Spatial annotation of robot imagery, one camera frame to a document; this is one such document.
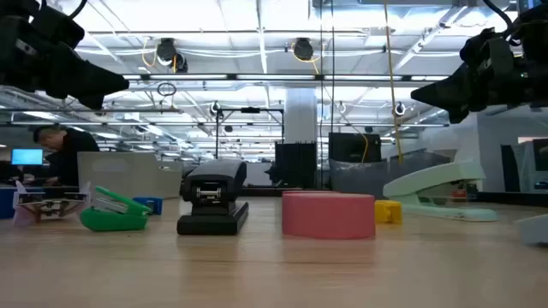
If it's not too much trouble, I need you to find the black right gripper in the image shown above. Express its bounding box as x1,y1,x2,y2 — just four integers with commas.
410,27,548,125

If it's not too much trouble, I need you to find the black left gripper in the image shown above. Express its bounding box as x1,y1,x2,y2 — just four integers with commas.
0,40,129,110

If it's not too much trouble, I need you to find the mint green stapler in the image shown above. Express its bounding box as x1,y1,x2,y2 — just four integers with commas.
382,161,500,223

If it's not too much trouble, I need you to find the yellow staple remover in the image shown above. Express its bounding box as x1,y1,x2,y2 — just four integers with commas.
374,199,404,225

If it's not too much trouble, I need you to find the blue staple remover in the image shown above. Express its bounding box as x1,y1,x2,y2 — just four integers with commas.
132,196,164,216

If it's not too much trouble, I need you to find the dark blue tape roll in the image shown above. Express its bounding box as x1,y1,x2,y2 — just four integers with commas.
0,186,19,220

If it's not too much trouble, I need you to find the grey-blue staple remover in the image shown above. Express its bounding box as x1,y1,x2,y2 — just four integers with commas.
515,213,548,246

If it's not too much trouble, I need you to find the black stapler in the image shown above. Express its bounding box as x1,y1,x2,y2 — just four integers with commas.
176,159,250,236

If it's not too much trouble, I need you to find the red tape roll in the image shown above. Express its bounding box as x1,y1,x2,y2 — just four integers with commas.
282,190,343,197

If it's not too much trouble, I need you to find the lilac staple remover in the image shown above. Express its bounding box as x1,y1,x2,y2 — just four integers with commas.
11,180,93,228

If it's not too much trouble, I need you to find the pink tape roll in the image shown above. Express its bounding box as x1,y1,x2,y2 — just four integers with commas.
281,192,377,240

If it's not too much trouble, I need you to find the person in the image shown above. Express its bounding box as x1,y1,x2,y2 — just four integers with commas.
33,125,100,187

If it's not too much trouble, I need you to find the light grey plastic bin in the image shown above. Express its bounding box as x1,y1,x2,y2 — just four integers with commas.
76,151,184,200

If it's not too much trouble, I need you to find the black screen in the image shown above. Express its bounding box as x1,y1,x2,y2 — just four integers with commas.
328,132,383,164

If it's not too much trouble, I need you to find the dark translucent plastic bin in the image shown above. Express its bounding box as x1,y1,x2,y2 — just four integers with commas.
328,149,451,200

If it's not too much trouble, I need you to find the large computer monitor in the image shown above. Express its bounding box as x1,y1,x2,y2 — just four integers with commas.
516,0,548,13

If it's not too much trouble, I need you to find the white pillar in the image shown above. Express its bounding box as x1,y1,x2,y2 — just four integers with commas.
283,87,319,145

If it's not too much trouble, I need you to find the black cabinet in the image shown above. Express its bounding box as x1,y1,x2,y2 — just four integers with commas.
265,142,319,190

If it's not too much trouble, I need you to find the yellow extension cable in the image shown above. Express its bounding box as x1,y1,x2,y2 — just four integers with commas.
382,0,404,165

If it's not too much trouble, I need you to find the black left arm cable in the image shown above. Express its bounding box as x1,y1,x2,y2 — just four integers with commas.
67,0,89,21

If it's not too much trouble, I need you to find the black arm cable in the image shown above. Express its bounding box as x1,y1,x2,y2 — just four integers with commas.
67,0,89,21
482,0,515,33

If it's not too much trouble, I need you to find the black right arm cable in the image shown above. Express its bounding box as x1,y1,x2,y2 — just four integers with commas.
482,0,515,33

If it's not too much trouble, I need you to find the thin black hanging cable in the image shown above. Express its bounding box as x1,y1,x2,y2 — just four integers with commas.
331,0,337,189
319,0,325,189

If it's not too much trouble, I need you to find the black rig frame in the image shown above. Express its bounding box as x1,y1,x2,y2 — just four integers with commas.
215,106,286,173

